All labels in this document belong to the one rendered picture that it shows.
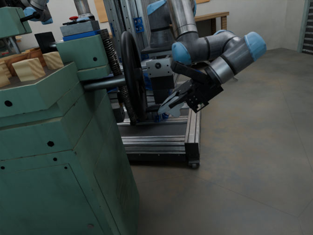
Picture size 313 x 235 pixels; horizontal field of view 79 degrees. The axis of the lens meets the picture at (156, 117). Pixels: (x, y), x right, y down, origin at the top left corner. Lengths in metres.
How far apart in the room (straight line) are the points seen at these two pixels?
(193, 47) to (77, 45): 0.36
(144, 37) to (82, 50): 0.79
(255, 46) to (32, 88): 0.55
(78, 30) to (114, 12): 0.73
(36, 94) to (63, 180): 0.27
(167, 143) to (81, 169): 0.79
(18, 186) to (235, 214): 0.98
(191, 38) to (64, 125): 0.45
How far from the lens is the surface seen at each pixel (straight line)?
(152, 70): 1.08
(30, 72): 0.52
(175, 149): 1.31
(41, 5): 1.48
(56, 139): 0.55
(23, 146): 0.60
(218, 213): 1.19
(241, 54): 0.60
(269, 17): 4.54
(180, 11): 0.70
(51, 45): 0.75
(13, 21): 0.71
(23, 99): 0.50
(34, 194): 0.72
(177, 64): 0.57
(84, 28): 0.66
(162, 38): 1.17
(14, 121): 0.60
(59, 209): 0.74
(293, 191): 1.37
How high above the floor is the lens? 0.98
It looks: 27 degrees down
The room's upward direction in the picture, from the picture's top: 11 degrees counter-clockwise
